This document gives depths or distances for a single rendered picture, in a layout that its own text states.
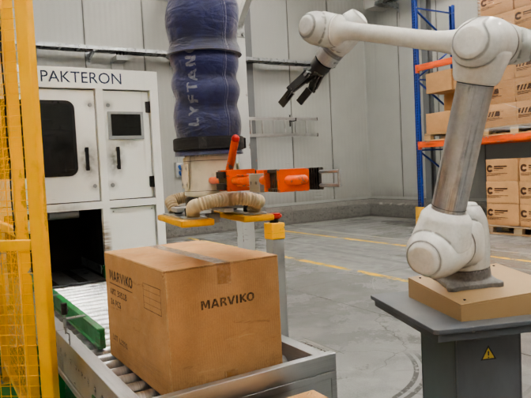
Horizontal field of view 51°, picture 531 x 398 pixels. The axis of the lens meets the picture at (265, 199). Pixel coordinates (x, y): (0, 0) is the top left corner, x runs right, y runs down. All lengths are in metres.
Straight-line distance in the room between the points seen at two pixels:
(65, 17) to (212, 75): 9.31
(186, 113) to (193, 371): 0.78
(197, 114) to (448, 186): 0.77
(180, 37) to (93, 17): 9.36
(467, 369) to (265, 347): 0.64
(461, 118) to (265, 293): 0.81
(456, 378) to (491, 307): 0.26
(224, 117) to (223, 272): 0.48
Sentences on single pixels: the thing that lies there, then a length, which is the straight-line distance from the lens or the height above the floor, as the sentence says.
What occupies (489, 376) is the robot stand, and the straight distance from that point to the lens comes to 2.01.
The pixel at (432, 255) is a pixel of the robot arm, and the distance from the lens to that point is 1.68.
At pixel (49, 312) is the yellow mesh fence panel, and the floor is 0.73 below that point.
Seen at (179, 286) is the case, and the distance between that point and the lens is 1.71.
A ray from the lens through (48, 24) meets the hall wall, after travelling 10.90.
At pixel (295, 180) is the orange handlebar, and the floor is 1.21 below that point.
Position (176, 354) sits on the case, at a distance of 1.76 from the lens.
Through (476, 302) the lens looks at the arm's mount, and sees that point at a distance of 1.83.
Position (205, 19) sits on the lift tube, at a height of 1.69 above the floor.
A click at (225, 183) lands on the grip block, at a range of 1.54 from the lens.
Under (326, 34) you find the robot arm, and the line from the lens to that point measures 1.91.
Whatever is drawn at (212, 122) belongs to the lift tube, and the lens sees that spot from 1.72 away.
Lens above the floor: 1.23
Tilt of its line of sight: 3 degrees down
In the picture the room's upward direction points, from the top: 3 degrees counter-clockwise
